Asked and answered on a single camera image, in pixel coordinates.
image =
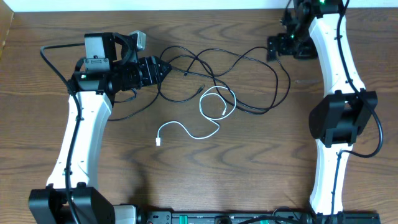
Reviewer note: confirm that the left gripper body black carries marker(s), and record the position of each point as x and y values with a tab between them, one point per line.
154	70

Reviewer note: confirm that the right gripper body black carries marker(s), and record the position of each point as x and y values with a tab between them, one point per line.
296	45

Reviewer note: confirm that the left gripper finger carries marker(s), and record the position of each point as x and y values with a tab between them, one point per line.
160	76
164	67

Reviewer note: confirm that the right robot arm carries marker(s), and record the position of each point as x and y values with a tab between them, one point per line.
317	29

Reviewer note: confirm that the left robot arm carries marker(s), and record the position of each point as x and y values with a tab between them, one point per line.
111	64

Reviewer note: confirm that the grey box at base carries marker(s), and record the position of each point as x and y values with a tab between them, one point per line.
125	214

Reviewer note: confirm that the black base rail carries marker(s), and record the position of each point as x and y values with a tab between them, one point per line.
279	216

